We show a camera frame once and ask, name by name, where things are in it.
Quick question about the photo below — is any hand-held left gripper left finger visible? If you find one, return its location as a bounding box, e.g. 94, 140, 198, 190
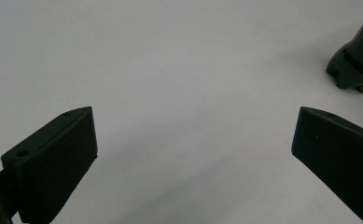
0, 105, 99, 224

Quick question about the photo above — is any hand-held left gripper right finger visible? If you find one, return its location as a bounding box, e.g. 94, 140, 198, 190
291, 105, 363, 224

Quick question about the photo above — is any cola bottle with red label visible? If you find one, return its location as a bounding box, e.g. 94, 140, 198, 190
326, 8, 363, 93

